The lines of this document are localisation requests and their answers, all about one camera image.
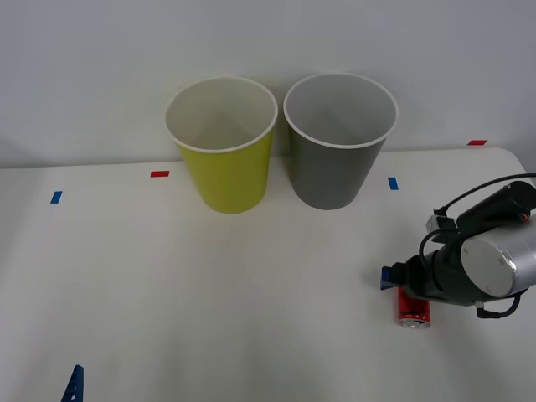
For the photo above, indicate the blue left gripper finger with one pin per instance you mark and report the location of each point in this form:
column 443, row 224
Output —
column 74, row 385

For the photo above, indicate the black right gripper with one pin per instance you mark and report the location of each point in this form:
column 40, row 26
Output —
column 423, row 276

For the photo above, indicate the red drink can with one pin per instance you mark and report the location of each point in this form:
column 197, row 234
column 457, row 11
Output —
column 412, row 312

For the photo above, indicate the silver and black right arm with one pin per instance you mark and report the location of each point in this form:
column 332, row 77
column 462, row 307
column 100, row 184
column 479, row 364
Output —
column 494, row 259

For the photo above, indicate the grey plastic waste bin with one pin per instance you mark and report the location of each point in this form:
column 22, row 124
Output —
column 331, row 176

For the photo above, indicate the yellow-green plastic waste bin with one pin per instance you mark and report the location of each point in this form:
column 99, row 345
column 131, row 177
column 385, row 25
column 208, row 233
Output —
column 228, row 176

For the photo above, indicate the pale grey right wrist camera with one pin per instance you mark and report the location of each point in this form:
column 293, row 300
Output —
column 437, row 223

